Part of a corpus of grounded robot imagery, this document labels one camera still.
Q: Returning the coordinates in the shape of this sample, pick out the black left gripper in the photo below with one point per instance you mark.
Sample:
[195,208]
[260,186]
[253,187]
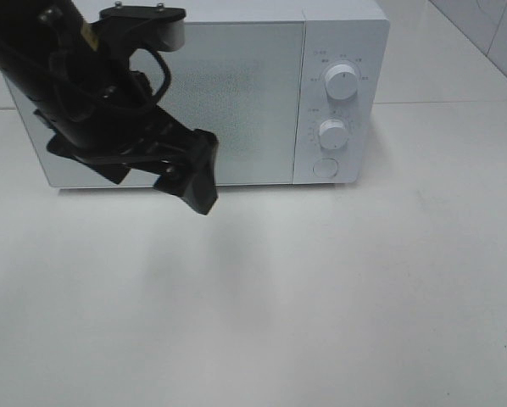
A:
[96,114]

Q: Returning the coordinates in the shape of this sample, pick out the white microwave door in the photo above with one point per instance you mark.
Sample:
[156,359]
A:
[241,82]

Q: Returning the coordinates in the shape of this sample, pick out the round door release button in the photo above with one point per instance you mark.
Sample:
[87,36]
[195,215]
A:
[326,168]

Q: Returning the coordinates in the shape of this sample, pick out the white timer knob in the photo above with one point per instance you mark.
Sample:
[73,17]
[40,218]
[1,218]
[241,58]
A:
[333,134]

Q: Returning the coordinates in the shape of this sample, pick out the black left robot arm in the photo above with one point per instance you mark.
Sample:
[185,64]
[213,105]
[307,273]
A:
[54,35]

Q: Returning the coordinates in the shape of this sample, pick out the white microwave oven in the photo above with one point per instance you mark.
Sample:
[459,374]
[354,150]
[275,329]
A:
[334,31]

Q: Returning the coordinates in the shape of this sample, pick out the upper white power knob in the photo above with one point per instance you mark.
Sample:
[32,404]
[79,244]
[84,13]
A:
[341,81]

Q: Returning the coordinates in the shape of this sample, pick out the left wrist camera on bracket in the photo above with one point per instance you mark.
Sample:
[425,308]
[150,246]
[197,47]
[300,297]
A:
[122,30]

